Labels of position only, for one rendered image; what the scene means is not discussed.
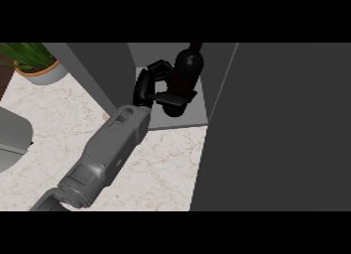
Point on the green plant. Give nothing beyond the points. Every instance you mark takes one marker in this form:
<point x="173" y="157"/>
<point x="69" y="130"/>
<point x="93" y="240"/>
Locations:
<point x="29" y="53"/>

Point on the grey rounded appliance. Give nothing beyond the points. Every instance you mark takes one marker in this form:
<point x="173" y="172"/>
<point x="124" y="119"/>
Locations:
<point x="4" y="142"/>

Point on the dark wine bottle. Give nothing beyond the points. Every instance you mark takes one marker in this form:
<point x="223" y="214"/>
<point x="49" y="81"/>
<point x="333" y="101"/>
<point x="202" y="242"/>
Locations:
<point x="187" y="71"/>

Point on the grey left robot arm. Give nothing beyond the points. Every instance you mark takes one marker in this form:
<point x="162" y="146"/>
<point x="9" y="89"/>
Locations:
<point x="109" y="145"/>

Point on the dark grey cabinet door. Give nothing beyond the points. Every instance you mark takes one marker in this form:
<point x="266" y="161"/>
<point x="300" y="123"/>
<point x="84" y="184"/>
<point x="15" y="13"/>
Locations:
<point x="280" y="132"/>

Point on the grey cabinet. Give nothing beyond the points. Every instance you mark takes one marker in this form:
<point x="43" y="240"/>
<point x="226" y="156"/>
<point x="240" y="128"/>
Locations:
<point x="100" y="72"/>

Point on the white pot with orange rim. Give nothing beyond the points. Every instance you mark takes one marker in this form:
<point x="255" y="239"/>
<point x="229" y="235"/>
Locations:
<point x="49" y="75"/>

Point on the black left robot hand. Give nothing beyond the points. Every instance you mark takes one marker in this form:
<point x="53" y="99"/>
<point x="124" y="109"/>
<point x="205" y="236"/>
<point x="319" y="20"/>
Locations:
<point x="143" y="86"/>

